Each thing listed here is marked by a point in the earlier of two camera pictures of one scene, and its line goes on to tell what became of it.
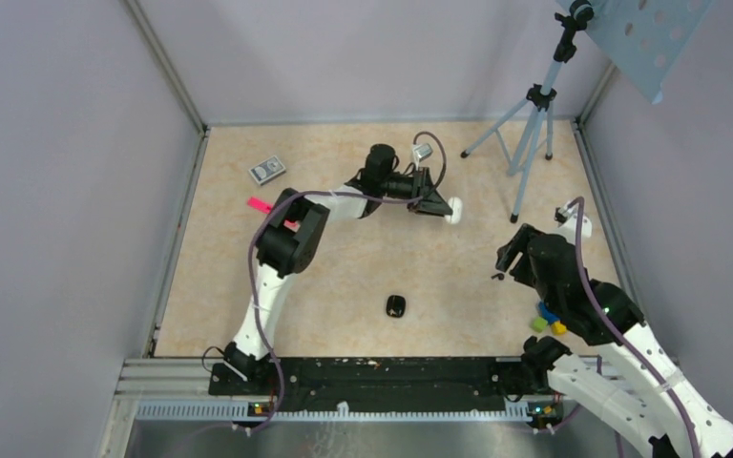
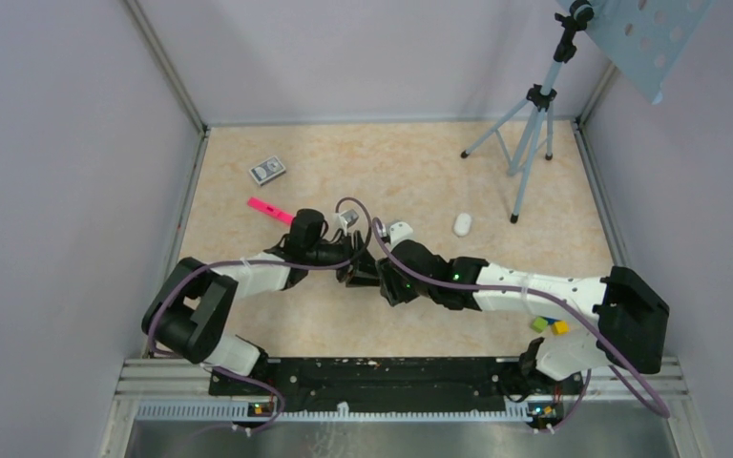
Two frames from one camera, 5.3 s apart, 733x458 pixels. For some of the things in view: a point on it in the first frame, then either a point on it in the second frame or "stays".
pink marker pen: (262, 205) stays
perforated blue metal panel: (643, 39) stays
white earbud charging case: (456, 205) → (462, 224)
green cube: (539, 323) stays
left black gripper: (431, 204) → (361, 272)
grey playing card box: (267, 170) stays
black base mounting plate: (382, 384) stays
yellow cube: (558, 328) stays
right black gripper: (508, 253) → (391, 286)
